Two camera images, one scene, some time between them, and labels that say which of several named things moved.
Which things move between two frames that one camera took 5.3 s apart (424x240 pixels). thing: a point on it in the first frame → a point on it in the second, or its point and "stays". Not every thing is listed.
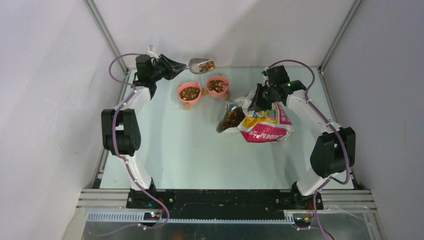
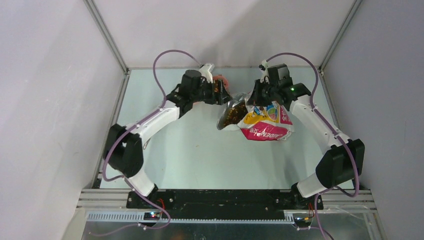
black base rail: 221,204 stays
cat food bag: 255,126 stays
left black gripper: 173,68 → 220,97
